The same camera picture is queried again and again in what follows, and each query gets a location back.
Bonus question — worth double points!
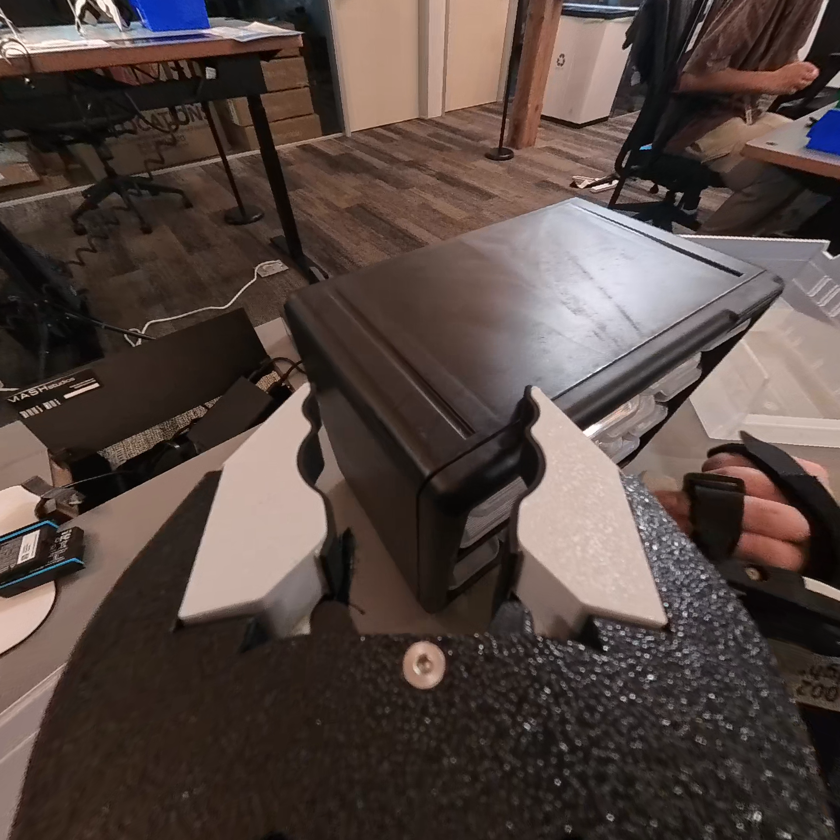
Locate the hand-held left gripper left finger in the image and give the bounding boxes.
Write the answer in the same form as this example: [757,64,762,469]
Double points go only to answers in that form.
[177,387,339,639]

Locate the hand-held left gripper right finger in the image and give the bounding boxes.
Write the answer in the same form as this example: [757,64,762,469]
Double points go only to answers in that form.
[508,386,668,639]

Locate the black drawer cabinet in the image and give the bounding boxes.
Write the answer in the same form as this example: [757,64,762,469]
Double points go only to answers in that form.
[283,197,785,614]

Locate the clear plastic storage bin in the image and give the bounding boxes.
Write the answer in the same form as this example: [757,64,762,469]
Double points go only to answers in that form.
[0,669,67,834]
[682,235,840,447]

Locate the person's right hand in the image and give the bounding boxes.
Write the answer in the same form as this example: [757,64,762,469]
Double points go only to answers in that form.
[656,449,831,573]

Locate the black power adapter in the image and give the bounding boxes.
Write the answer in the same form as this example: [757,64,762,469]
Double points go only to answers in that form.
[189,377,275,450]

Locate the black labelled cardboard box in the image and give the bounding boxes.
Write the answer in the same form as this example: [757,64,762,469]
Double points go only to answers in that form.
[7,307,277,454]

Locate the white round pad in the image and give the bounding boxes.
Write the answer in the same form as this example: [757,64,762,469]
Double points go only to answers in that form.
[0,486,59,657]

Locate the black tripod stand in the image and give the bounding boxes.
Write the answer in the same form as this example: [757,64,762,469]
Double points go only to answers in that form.
[0,220,158,368]

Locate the black stanchion pole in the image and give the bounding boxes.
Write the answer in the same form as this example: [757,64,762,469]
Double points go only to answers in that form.
[484,0,526,161]
[200,101,265,226]

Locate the black office chair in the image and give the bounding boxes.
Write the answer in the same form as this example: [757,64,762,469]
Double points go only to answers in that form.
[0,85,194,237]
[607,0,729,231]

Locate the stack of cardboard boxes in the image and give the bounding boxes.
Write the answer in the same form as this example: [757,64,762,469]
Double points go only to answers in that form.
[66,49,324,181]

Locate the grey top desk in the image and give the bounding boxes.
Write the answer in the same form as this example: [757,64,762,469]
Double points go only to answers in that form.
[742,108,840,181]

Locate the wooden desk black legs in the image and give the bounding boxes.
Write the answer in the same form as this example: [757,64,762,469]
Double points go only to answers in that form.
[0,23,329,283]

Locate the white recycling bin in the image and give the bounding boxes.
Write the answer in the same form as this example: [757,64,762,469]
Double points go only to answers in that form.
[541,3,641,127]

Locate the blue plastic bin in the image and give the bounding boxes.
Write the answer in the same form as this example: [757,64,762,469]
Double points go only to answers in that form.
[128,0,211,32]
[806,108,840,157]

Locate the white paper sheets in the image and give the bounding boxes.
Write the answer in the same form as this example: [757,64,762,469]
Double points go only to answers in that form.
[223,21,304,43]

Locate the small dark bracket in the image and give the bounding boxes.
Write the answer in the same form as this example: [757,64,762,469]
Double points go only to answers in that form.
[21,476,86,525]

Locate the white power cable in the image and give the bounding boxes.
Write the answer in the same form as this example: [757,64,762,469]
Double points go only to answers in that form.
[123,266,263,347]

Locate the wooden post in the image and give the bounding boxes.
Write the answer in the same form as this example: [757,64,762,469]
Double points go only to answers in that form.
[508,0,565,151]

